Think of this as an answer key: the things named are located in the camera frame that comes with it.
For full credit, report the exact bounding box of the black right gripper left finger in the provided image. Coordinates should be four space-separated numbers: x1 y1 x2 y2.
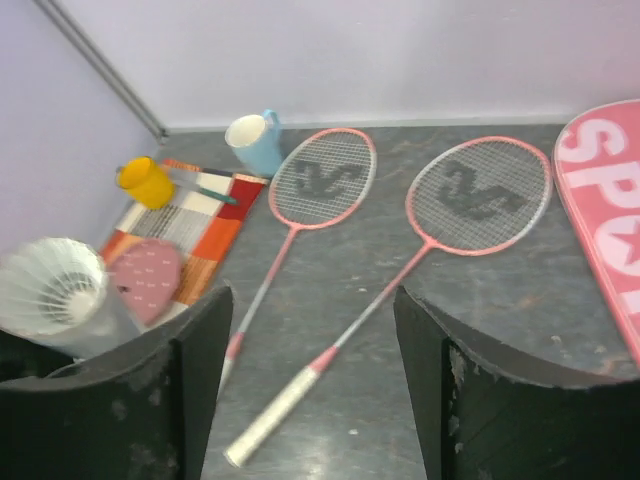
1 287 234 480

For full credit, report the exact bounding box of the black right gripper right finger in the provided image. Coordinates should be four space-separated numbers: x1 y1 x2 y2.
393 288 639 479

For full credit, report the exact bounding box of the white shuttlecock tube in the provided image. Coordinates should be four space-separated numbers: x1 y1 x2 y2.
1 279 141 359

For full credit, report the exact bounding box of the white feather shuttlecock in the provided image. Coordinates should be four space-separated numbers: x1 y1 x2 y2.
1 237 109 337

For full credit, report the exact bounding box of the pink badminton racket right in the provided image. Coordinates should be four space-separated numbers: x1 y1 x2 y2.
225 136 552 467

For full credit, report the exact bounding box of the pink badminton racket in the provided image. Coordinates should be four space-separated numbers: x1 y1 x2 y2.
219 128 377 390
225 136 552 467

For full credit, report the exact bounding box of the pink badminton racket left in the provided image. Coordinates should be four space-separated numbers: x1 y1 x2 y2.
219 128 377 390

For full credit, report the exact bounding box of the pink dotted plate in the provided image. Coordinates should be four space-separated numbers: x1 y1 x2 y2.
108 238 182 327

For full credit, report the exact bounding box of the colourful patchwork placemat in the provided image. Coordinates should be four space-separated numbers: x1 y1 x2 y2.
101 158 268 327

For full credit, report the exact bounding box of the yellow enamel mug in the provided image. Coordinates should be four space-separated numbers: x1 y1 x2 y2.
115 157 175 209

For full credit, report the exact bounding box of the pink sport racket bag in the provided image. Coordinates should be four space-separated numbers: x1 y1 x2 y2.
552 99 639 361

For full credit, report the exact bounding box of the light blue mug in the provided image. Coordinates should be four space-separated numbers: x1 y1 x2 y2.
225 109 283 178

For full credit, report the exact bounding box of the aluminium frame post left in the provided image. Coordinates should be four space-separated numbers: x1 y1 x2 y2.
34 0 168 143

